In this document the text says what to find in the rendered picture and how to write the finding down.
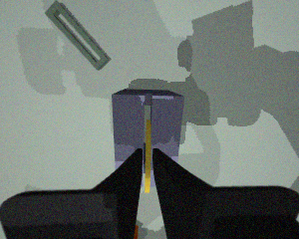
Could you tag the dark green rectangular frame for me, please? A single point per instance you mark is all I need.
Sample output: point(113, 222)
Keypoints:
point(53, 12)

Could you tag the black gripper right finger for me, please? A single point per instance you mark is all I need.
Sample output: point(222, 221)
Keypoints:
point(189, 205)

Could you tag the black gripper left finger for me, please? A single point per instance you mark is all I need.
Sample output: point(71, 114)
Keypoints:
point(109, 210)

